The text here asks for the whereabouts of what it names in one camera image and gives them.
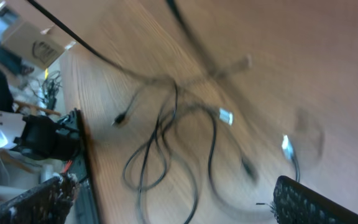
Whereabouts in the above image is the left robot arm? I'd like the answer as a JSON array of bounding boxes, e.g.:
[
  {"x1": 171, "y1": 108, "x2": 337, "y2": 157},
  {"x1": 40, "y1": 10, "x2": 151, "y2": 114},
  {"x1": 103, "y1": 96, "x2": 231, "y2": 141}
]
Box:
[{"x1": 0, "y1": 109, "x2": 83, "y2": 161}]

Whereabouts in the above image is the cardboard box with logo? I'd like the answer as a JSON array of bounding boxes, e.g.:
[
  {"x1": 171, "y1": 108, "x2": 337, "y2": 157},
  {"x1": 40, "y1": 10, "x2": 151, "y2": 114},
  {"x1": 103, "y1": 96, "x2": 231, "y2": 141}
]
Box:
[{"x1": 1, "y1": 21, "x2": 65, "y2": 69}]

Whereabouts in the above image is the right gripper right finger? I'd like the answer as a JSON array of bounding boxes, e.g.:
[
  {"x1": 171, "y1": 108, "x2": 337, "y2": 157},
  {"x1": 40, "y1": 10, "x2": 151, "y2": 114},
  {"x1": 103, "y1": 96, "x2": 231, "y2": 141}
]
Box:
[{"x1": 272, "y1": 175, "x2": 358, "y2": 224}]

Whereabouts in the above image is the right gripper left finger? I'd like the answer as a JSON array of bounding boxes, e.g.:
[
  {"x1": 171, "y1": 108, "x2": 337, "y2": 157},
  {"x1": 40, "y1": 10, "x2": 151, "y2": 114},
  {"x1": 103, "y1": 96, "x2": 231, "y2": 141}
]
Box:
[{"x1": 0, "y1": 172, "x2": 80, "y2": 224}]

